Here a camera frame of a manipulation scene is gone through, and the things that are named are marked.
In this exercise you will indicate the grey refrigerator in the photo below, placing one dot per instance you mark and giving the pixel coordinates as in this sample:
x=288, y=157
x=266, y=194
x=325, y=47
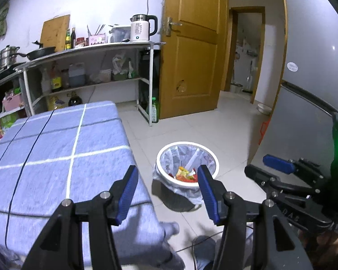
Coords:
x=301, y=124

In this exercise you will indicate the dark oil bottle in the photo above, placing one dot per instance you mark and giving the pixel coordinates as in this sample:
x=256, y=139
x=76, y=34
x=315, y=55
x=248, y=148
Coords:
x=74, y=100

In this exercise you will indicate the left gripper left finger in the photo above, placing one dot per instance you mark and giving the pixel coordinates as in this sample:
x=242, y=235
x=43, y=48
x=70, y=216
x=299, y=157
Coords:
x=122, y=193

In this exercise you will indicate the stainless steel pot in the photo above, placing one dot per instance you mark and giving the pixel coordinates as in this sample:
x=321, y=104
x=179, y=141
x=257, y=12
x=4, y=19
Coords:
x=8, y=56

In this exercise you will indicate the white trash bin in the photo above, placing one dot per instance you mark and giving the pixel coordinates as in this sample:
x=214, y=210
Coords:
x=181, y=196

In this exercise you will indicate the wooden door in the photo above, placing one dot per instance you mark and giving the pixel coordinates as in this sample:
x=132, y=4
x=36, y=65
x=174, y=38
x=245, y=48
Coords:
x=193, y=55

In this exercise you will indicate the black frying pan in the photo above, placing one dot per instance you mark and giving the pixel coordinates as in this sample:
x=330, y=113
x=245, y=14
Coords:
x=40, y=52

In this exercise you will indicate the green bottle on floor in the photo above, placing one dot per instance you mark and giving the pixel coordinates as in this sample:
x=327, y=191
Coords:
x=155, y=110

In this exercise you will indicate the yellow red snack bag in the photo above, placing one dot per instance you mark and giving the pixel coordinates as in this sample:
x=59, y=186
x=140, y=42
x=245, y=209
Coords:
x=184, y=175

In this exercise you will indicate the yellow oil bottle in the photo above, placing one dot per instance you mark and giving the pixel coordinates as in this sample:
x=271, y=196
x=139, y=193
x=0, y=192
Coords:
x=54, y=103

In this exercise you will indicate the blue checked tablecloth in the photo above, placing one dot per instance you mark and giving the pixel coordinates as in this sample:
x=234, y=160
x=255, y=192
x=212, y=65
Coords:
x=76, y=153

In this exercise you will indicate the white electric kettle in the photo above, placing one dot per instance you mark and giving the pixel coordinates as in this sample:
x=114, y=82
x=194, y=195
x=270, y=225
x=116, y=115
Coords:
x=143, y=27

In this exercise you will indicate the white metal kitchen shelf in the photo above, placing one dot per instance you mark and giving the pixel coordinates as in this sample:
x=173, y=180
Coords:
x=94, y=58

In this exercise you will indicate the wooden cutting board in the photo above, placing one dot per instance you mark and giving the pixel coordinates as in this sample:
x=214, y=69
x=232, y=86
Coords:
x=54, y=32

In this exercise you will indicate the pink plastic basket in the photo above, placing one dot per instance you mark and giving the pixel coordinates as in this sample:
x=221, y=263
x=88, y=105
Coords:
x=11, y=102

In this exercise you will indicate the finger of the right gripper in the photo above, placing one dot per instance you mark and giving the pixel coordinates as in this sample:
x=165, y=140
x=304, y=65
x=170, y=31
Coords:
x=284, y=166
x=266, y=181

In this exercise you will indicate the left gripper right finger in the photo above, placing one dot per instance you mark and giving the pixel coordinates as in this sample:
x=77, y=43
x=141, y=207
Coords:
x=212, y=192

